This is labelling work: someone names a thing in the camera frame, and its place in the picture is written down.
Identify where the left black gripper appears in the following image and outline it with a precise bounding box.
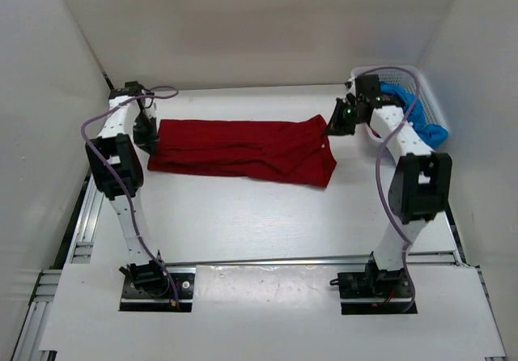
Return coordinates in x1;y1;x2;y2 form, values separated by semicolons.
133;111;159;156

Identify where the dark red t shirt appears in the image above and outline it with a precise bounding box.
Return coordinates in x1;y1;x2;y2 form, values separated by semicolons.
147;115;337;189

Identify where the pink t shirt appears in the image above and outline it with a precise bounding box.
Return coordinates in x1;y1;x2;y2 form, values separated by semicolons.
366;126;383;142

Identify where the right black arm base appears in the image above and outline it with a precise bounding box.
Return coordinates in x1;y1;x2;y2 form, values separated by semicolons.
329;260;418;316

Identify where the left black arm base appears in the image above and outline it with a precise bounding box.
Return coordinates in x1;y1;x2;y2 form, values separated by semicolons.
119;265;196;312

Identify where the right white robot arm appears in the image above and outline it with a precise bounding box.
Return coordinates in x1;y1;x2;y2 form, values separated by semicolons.
324;70;452;299

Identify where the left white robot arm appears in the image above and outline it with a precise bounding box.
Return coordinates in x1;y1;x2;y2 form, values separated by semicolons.
81;81;174;299

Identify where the white plastic basket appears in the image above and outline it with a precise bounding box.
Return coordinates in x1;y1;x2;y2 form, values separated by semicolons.
350;66;448;130

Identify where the blue t shirt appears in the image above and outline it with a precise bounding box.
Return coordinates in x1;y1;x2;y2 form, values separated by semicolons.
380;82;448;150

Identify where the aluminium frame rail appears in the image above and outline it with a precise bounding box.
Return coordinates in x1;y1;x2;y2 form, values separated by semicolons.
11;175;103;360

